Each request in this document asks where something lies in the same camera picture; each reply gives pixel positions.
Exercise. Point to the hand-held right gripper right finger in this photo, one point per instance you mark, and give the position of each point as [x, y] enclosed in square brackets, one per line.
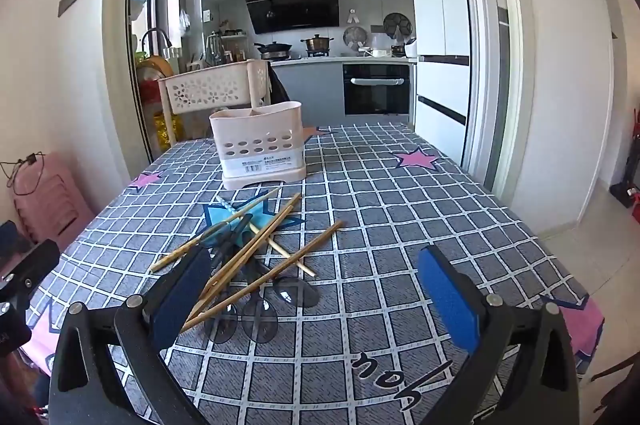
[450, 300]

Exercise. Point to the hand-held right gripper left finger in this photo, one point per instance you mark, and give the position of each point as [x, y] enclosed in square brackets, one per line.
[182, 300]

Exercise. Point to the bamboo chopstick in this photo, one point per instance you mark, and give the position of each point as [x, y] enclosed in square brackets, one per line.
[320, 237]
[172, 259]
[280, 217]
[235, 267]
[300, 265]

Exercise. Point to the dark metal spoon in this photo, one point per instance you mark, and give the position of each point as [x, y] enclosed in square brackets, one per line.
[260, 322]
[300, 295]
[220, 330]

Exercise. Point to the pale pink plastic utensil holder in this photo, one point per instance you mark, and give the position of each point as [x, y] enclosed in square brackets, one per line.
[255, 165]

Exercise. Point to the pink suitcase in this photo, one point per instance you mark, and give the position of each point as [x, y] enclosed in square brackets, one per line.
[55, 200]

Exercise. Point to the grey checked star tablecloth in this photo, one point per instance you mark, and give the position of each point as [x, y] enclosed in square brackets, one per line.
[400, 230]

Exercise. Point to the cream perforated basket cart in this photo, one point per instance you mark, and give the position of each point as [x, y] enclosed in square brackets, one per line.
[210, 90]

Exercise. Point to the black built-in oven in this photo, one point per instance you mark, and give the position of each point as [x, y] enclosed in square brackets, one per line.
[375, 92]

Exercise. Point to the dark cloth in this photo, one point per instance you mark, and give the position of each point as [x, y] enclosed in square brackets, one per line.
[279, 87]

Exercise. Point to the white countertop appliance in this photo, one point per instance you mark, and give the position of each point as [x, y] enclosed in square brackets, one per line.
[410, 49]

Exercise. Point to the black wok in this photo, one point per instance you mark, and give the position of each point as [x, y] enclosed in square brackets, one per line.
[274, 50]

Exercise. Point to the curved kitchen faucet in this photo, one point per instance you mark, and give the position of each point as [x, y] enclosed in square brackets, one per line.
[150, 32]

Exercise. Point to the steel cooking pot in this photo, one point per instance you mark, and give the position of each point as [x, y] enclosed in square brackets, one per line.
[317, 44]

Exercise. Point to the white refrigerator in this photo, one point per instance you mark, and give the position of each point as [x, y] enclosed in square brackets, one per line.
[440, 5]

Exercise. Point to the black range hood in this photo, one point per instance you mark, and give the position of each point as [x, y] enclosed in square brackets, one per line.
[295, 7]

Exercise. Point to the grey wall switch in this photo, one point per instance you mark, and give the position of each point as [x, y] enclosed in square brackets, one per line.
[68, 0]

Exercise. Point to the round dark wall rack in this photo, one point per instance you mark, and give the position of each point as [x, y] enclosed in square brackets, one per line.
[397, 25]

